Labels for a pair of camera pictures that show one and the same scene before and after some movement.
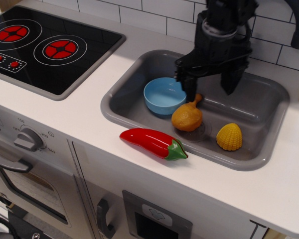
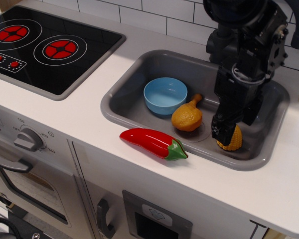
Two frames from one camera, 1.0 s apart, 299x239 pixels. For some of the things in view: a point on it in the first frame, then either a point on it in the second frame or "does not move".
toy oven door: (49, 196) does not move
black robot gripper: (223, 46) → (233, 90)
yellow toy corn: (229, 137) does not move
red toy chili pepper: (154, 143) does not move
